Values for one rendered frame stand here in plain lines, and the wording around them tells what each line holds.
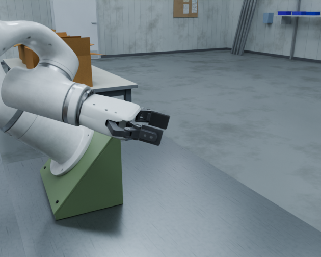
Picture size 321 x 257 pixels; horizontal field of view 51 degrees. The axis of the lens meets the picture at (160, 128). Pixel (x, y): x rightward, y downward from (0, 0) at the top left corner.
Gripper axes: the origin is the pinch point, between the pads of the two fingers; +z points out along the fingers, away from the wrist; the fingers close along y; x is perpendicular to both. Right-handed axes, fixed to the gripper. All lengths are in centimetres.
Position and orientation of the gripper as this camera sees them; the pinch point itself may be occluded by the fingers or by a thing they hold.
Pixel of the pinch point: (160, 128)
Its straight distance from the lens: 66.1
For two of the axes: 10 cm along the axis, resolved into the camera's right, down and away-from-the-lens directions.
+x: 2.4, -9.1, -3.5
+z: 9.6, 2.7, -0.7
